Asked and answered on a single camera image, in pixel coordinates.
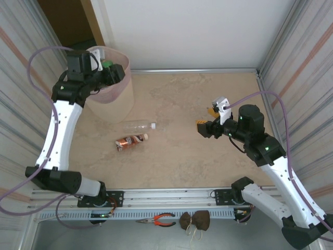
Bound pink mesh bin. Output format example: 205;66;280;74
85;45;135;124

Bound clear bottle white cap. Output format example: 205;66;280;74
122;119;157;133

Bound brown door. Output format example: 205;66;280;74
37;0;108;54

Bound brown label drink bottle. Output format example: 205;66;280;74
114;133;149;153

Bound right base circuit board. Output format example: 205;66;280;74
233;207;252;224

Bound base circuit board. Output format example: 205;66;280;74
233;207;252;224
89;211;116;226

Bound left base circuit board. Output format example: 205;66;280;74
89;211;116;226

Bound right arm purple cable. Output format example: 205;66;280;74
227;91;333;242

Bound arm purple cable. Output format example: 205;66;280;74
0;46;105;230
227;91;333;242

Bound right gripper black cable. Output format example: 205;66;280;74
228;135;247;154

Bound right black mount plate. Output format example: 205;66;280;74
213;187;258;207

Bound black mount plate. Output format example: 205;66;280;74
77;190;124;208
213;187;258;207

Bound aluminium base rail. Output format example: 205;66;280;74
28;187;289;209

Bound brown cloth pouch with string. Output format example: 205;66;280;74
178;210;211;244

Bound orange handled pliers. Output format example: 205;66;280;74
135;212;177;227

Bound left black mount plate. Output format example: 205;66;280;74
77;190;124;208

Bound grey slotted cable duct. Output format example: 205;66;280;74
36;209;258;221

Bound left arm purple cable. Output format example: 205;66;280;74
0;46;105;230

